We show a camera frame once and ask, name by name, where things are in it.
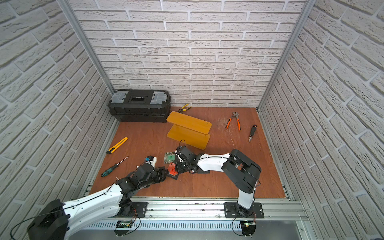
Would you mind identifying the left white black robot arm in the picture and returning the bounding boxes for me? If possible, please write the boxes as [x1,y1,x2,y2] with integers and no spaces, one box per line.
[27,163,168,240]

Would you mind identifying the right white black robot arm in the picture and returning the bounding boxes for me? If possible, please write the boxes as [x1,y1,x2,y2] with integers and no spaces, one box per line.
[175,146,262,218]

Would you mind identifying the green tea bag centre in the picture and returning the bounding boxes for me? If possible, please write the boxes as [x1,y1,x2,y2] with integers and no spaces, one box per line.
[164,152,176,164]

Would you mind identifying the green tea bag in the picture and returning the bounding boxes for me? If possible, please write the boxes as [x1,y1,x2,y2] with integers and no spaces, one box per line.
[164,152,176,164]
[196,170,210,174]

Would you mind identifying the green tea bag right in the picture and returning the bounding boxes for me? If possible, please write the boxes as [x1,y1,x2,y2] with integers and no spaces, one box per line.
[196,170,210,174]

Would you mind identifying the yellow two-tier wooden shelf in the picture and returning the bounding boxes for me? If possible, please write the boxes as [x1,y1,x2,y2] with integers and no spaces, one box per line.
[167,111,212,150]

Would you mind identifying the yellow utility knife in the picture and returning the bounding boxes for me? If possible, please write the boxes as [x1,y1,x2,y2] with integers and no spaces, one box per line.
[106,137,128,155]

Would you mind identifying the left green circuit board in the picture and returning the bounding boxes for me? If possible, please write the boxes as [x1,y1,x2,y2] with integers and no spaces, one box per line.
[116,221,135,230]

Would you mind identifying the green circuit board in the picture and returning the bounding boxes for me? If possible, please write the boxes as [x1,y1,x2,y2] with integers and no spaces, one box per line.
[116,221,135,230]
[241,221,256,231]

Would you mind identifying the black plastic toolbox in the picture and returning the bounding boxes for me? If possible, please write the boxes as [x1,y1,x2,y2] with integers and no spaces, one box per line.
[108,90,171,123]

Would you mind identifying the right green circuit board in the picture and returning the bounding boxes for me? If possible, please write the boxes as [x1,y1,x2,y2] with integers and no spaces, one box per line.
[241,221,256,231]

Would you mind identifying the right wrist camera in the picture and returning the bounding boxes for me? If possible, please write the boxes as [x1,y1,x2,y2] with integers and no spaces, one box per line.
[175,150,185,161]

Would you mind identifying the aluminium front rail frame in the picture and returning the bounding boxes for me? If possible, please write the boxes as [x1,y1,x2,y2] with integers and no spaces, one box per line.
[103,197,309,221]

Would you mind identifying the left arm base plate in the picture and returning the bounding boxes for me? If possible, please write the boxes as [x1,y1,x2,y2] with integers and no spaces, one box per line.
[118,202,148,218]

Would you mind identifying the green handled screwdriver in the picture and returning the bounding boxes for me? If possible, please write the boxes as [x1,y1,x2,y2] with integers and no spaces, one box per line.
[101,156,129,178]

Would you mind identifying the yellow handled pliers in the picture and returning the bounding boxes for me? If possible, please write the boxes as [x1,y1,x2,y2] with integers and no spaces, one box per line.
[178,104,192,113]

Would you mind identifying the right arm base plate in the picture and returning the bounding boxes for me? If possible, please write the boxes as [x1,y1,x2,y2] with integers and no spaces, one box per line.
[224,203,265,219]

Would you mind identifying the orange handled pliers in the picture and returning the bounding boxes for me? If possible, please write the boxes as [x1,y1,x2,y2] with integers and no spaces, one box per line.
[225,111,242,132]

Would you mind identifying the black orange screwdriver handle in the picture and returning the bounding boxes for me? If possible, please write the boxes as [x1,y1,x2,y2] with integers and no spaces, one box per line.
[248,125,258,142]

